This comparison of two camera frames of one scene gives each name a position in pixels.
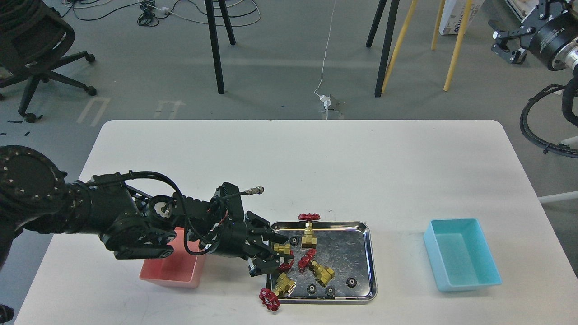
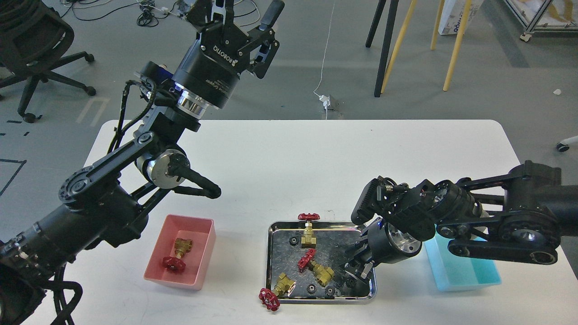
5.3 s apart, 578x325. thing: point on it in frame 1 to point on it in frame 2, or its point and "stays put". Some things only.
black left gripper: (236, 239) to (212, 67)
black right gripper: (546, 40) to (387, 244)
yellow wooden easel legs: (456, 48) stays put
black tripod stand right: (394, 7) stays put
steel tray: (333, 262) stays put
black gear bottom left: (311, 289) stays put
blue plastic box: (460, 255) stays put
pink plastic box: (180, 268) stays put
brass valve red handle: (287, 266) to (177, 265)
